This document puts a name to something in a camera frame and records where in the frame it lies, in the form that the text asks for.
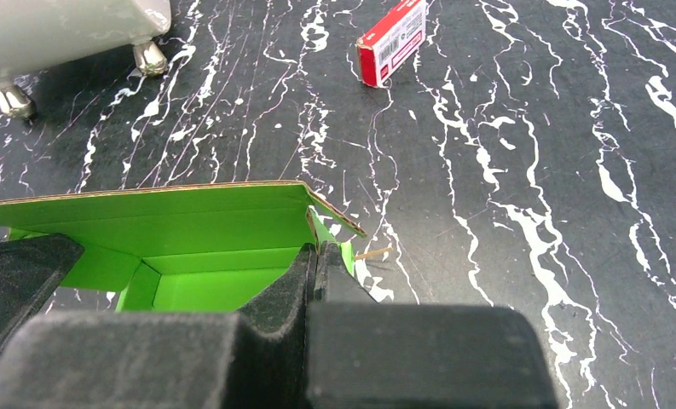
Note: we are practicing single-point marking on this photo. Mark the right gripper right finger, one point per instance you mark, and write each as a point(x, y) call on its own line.
point(364, 354)

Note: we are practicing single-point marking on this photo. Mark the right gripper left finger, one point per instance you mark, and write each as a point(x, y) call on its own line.
point(251, 358)

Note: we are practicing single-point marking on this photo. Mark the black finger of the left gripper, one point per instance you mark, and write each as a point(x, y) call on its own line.
point(30, 270)

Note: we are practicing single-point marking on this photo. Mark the green paper box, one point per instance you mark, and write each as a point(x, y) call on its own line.
point(185, 248)

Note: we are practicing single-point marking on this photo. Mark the white cylindrical drum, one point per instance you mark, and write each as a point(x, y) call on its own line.
point(35, 35)

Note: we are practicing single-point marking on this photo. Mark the small red block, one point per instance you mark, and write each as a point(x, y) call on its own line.
point(388, 44)

